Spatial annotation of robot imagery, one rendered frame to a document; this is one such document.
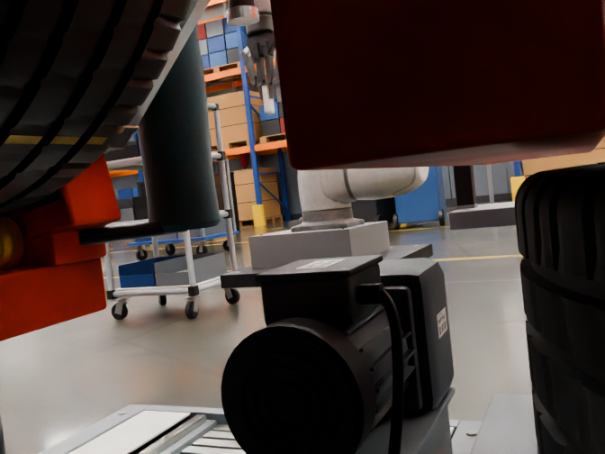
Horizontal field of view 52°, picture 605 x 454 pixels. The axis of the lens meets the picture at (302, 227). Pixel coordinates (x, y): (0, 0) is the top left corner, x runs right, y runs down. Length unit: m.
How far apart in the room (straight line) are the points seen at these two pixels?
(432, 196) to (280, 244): 5.07
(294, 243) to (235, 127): 10.29
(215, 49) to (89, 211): 11.88
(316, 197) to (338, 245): 0.18
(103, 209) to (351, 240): 1.11
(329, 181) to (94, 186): 1.19
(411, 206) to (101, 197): 6.23
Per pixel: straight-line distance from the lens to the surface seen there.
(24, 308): 0.70
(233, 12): 0.88
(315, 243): 1.77
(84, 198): 0.70
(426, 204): 6.83
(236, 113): 12.05
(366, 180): 1.78
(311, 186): 1.85
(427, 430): 0.75
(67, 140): 0.57
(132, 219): 3.06
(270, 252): 1.84
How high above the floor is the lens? 0.51
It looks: 3 degrees down
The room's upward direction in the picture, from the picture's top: 6 degrees counter-clockwise
